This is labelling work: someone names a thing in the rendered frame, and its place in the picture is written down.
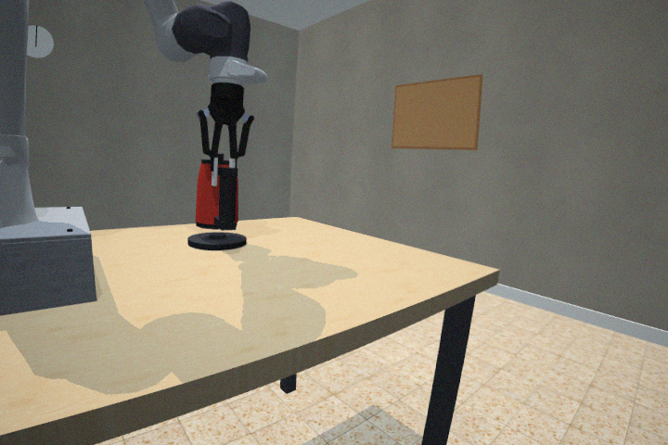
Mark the dark grey round disk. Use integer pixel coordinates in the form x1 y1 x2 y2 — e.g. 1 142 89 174
187 232 247 250

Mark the red kettle with black handle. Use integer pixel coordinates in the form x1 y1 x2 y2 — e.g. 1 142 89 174
196 154 238 231

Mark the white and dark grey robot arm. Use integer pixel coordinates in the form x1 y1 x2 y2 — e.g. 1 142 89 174
0 0 267 228

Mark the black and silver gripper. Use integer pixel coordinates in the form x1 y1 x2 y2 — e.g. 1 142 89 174
197 83 254 186

